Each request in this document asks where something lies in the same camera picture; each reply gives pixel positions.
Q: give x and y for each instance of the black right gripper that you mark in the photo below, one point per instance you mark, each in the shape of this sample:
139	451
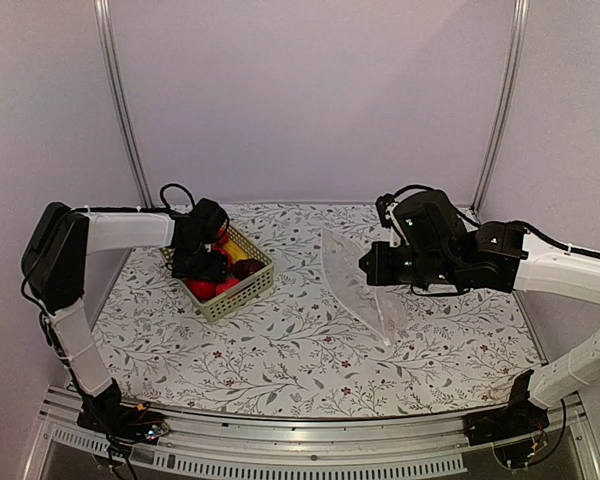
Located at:
376	275

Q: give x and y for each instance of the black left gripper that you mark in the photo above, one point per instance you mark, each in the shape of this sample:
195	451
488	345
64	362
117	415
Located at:
216	272

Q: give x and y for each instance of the red pomegranate front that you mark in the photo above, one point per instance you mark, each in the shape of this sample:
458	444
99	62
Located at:
202	290

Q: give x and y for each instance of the red apple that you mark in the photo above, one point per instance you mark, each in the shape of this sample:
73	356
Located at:
226	285

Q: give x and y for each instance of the dark purple fruit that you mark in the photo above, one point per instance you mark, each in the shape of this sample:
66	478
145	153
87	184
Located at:
242	269

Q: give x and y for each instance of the clear dotted zip top bag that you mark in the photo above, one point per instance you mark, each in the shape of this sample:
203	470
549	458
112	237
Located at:
378	308

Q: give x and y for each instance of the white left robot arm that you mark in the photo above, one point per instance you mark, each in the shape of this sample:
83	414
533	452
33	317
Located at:
56	267

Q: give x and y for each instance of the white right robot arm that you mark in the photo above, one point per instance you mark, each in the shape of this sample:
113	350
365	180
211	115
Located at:
432	243

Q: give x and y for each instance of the yellow corn cob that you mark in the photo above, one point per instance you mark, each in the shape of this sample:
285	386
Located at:
234	251

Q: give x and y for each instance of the beige perforated plastic basket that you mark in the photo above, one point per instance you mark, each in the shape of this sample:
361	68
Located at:
238	296

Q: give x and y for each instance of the floral patterned table mat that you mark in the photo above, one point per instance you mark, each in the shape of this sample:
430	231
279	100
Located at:
294	351

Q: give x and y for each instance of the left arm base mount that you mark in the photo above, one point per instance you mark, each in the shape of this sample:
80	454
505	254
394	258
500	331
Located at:
138	423

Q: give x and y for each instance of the aluminium front rail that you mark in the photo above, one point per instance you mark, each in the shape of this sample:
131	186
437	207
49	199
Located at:
214	445

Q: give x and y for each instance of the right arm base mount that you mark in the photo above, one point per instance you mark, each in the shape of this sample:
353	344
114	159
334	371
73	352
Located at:
503	423

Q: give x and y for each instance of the left aluminium corner post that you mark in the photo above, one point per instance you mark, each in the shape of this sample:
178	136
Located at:
105	27

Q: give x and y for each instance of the aluminium corner post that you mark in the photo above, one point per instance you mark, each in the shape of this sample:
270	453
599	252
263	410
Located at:
105	27
505	100

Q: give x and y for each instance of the right aluminium corner post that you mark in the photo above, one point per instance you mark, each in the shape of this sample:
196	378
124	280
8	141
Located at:
505	100

